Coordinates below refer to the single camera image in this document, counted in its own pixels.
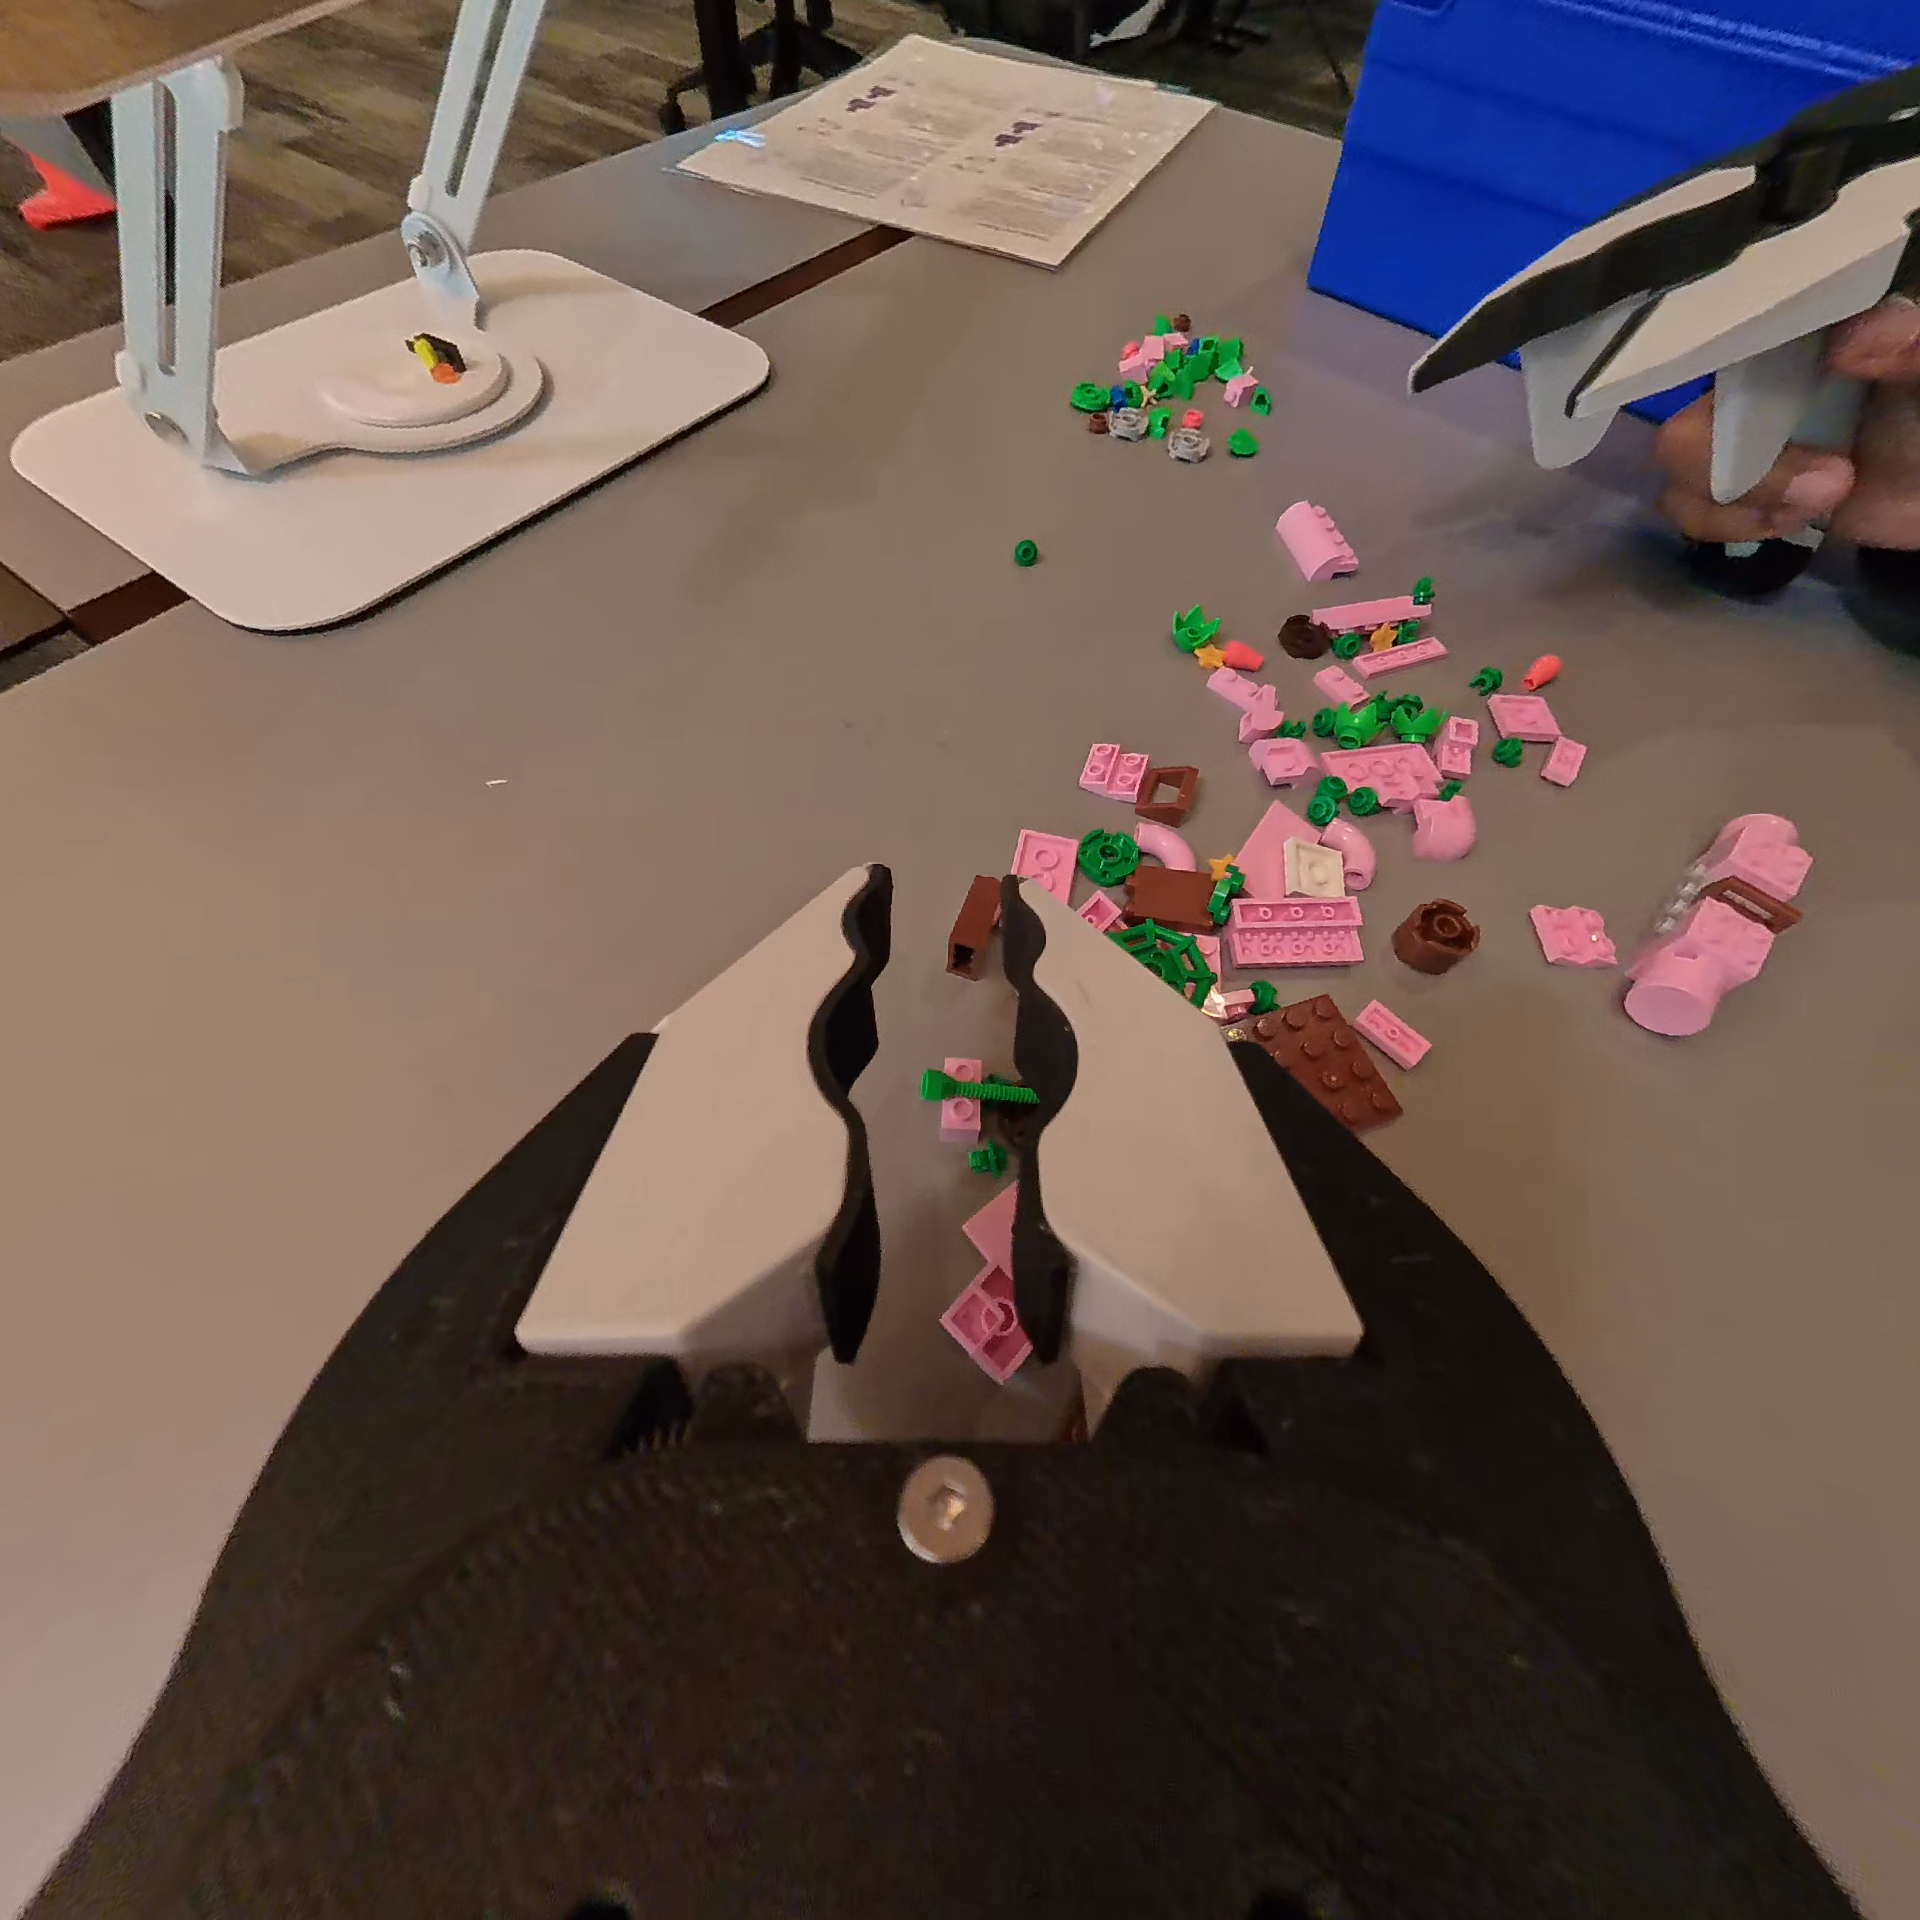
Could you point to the small orange yellow toy piece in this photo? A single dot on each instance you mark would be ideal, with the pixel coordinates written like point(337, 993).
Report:
point(433, 359)

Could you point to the person's right hand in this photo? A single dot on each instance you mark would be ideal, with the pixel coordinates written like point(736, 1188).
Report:
point(1883, 351)

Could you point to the white book stand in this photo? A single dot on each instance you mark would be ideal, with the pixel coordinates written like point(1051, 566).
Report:
point(450, 450)

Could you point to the green toy stick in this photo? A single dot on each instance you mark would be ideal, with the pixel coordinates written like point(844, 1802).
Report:
point(968, 1084)

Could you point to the pink brown toy bricks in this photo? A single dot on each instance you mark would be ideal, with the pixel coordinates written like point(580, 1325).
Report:
point(1299, 930)

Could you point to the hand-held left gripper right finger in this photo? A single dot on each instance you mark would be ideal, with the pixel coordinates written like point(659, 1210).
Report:
point(1186, 1185)

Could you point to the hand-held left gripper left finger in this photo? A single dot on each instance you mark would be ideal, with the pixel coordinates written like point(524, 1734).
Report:
point(706, 1168)

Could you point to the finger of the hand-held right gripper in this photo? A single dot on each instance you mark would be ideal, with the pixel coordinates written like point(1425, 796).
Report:
point(1591, 285)
point(1770, 302)

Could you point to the dark brown round brick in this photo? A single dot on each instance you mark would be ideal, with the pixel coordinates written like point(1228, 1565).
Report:
point(1437, 938)

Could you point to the pink brick assembly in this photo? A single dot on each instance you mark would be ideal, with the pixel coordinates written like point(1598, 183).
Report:
point(1696, 961)

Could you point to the red floor object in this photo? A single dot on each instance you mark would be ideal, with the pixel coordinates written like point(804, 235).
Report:
point(69, 188)

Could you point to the blue storage bin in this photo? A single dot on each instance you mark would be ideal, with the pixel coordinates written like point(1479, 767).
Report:
point(1501, 150)

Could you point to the small brown toy brick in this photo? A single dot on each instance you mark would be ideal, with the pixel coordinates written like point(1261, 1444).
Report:
point(973, 915)

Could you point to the cluster of tiny green pieces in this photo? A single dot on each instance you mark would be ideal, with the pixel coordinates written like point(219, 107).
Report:
point(1147, 355)

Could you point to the laminated instruction sheet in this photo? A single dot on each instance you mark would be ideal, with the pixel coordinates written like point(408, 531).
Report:
point(960, 150)

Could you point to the large brown toy plate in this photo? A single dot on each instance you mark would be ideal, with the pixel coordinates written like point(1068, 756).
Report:
point(1320, 1057)

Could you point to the black office chair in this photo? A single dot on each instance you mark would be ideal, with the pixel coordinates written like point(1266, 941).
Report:
point(722, 44)

